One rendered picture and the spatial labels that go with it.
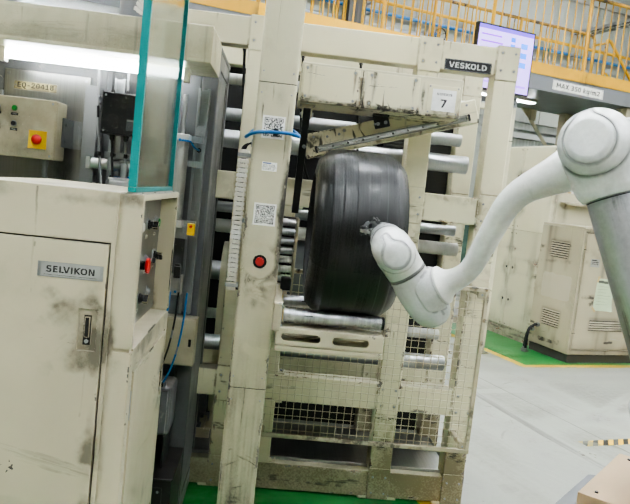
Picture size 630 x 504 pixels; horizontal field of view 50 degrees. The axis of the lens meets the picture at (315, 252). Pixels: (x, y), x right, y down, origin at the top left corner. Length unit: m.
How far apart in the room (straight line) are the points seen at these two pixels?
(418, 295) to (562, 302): 5.00
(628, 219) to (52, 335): 1.26
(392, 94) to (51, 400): 1.60
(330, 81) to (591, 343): 4.76
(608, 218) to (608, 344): 5.60
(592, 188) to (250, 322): 1.32
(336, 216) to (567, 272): 4.73
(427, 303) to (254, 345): 0.80
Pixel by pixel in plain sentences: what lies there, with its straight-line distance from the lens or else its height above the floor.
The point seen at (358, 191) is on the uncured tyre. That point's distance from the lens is 2.15.
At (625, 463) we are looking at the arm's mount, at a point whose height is 0.75.
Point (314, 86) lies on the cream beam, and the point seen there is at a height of 1.70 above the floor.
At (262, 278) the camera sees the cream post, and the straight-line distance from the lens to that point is 2.32.
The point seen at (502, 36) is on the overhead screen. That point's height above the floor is 2.79.
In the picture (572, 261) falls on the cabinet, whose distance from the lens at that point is 6.64.
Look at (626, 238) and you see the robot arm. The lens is 1.41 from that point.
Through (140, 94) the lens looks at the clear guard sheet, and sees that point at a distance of 1.63.
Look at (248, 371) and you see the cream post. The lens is 2.38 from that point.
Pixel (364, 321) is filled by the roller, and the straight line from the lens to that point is 2.28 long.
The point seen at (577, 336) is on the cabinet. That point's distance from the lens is 6.70.
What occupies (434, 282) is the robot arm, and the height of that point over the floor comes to 1.12.
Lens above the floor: 1.32
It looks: 5 degrees down
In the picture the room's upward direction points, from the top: 6 degrees clockwise
